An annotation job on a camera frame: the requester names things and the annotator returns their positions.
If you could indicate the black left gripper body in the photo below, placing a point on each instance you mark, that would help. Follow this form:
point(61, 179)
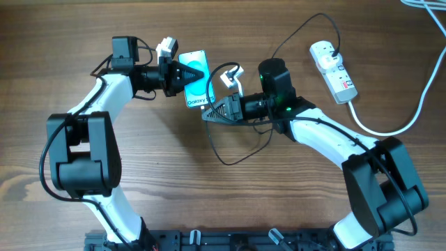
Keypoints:
point(158, 77)

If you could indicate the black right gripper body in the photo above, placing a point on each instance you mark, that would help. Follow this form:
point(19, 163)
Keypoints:
point(249, 107)

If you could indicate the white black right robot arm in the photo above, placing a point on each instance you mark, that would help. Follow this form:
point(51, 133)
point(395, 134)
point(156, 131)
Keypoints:
point(384, 189)

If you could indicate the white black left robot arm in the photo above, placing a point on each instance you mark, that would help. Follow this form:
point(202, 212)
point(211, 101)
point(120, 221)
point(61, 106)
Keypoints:
point(80, 162)

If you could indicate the white charger plug adapter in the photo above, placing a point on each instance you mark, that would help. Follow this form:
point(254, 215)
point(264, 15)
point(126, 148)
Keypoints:
point(327, 62)

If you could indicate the white power strip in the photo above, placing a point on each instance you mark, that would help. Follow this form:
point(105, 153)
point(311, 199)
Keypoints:
point(339, 83)

